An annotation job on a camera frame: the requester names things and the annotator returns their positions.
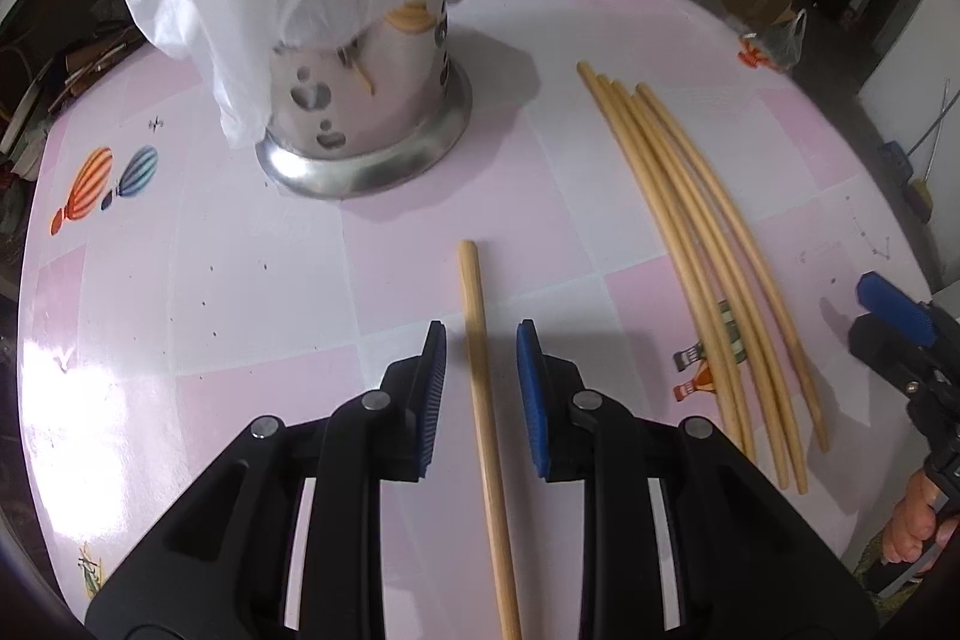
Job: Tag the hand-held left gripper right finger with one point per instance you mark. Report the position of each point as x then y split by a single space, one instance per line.
532 400

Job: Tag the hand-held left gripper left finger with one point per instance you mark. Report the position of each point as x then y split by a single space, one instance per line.
431 400

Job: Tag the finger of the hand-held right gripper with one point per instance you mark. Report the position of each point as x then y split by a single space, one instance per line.
937 419
896 306

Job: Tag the wooden chopstick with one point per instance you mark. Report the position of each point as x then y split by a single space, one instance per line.
657 160
643 160
480 347
628 160

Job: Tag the steel utensil holder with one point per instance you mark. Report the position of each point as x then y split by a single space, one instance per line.
375 108

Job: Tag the person's right hand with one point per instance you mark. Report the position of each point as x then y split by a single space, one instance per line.
911 520

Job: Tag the thin metal rod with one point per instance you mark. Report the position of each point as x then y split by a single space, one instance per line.
930 134

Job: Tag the clear plastic bag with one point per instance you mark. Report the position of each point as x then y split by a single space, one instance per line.
784 44

